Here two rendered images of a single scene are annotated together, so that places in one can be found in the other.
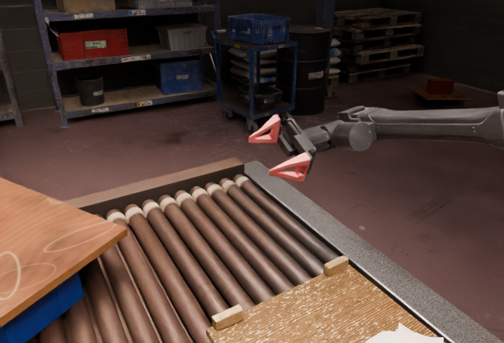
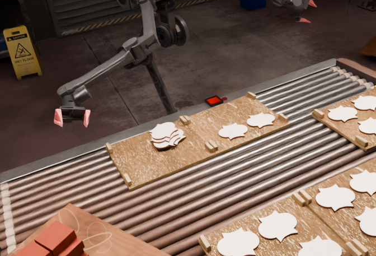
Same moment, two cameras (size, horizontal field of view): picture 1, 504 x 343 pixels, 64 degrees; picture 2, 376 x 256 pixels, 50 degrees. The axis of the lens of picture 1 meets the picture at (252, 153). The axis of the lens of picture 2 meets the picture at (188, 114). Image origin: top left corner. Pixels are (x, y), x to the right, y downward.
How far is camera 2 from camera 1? 1.38 m
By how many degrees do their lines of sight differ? 69
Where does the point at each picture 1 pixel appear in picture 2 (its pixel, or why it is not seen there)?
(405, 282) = (121, 135)
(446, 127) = (114, 66)
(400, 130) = (95, 79)
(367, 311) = (135, 144)
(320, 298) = (123, 155)
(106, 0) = not seen: outside the picture
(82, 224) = not seen: hidden behind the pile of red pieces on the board
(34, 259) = (83, 233)
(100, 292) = not seen: hidden behind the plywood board
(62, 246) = (75, 225)
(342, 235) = (83, 148)
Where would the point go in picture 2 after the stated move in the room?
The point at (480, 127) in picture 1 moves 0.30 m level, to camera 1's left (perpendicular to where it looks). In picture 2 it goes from (125, 59) to (108, 92)
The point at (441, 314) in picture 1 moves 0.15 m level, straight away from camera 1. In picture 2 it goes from (139, 129) to (118, 121)
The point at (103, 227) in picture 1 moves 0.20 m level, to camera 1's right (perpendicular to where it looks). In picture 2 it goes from (64, 212) to (81, 175)
